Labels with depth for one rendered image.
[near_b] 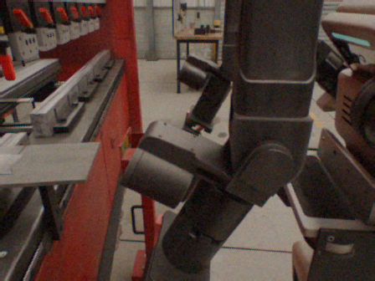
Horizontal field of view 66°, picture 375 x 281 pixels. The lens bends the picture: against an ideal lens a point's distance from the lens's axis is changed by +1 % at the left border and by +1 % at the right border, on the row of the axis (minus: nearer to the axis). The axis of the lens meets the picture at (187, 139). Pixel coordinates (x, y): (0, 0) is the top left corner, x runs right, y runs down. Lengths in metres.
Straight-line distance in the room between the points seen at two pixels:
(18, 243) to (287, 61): 0.64
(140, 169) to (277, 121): 0.12
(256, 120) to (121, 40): 2.60
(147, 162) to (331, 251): 0.32
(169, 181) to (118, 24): 2.57
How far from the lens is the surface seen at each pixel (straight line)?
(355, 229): 0.48
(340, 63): 0.70
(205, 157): 0.25
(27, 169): 0.72
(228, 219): 0.27
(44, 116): 1.17
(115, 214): 2.05
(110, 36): 2.80
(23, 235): 0.74
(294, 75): 0.22
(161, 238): 0.34
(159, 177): 0.25
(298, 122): 0.23
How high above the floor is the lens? 1.33
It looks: 25 degrees down
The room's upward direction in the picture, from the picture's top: straight up
